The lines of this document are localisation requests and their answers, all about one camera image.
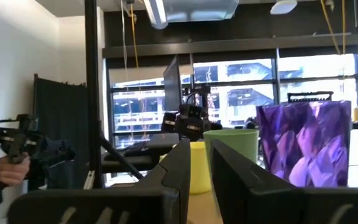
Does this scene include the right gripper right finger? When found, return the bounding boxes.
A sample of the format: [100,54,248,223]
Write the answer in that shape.
[211,139,358,224]

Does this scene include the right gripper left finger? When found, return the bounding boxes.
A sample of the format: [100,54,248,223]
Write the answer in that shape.
[7,138,192,224]

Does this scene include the yellow mug with handle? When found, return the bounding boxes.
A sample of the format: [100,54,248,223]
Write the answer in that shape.
[159,141,213,195]

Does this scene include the green plastic cup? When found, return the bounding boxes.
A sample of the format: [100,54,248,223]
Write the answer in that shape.
[203,129,260,175]

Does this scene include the purple faceted tumbler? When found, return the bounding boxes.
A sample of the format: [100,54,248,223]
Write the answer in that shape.
[255,100,352,189]

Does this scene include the black monitor on stand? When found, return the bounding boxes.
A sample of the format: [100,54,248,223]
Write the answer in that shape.
[162,55,213,113]

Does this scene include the dark curtain partition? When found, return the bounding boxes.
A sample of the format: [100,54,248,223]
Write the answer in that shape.
[33,73,88,189]

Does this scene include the person's hand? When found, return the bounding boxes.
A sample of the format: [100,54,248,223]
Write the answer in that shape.
[0,154,31,188]

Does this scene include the black toothed rack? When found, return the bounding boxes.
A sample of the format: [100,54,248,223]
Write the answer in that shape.
[287,90,334,103]

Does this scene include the long ceiling light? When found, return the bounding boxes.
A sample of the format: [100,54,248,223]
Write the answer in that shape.
[142,0,240,30]

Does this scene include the white round ceiling fixture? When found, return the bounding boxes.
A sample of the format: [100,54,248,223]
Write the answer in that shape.
[269,0,298,16]

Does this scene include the black aluminium rig frame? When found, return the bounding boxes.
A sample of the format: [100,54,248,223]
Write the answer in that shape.
[83,0,145,190]

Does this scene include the yellow hanging cable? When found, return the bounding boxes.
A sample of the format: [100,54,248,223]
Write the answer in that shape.
[319,0,348,56]
[130,2,140,69]

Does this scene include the black teleoperation handle device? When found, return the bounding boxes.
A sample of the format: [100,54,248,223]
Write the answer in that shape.
[0,113,76,191]

